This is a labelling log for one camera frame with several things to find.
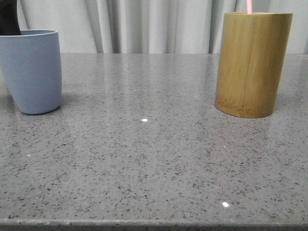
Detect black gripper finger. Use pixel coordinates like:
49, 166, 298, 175
0, 0, 21, 36

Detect blue plastic cup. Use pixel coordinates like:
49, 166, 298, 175
0, 29, 62, 115

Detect grey pleated curtain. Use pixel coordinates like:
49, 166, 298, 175
16, 0, 308, 54

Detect bamboo cylinder holder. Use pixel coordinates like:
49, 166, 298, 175
215, 12, 293, 118

